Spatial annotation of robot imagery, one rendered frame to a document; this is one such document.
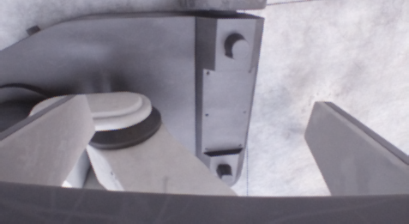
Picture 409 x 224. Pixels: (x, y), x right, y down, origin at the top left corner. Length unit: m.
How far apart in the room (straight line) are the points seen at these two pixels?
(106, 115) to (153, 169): 0.12
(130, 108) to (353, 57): 0.81
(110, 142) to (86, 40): 0.23
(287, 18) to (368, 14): 0.31
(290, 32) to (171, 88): 0.43
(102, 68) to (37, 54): 0.13
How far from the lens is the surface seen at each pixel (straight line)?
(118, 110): 0.35
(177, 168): 0.30
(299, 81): 0.82
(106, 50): 0.48
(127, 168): 0.32
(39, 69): 0.54
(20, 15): 0.72
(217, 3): 0.44
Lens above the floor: 0.62
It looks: 59 degrees down
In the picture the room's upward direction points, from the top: 160 degrees clockwise
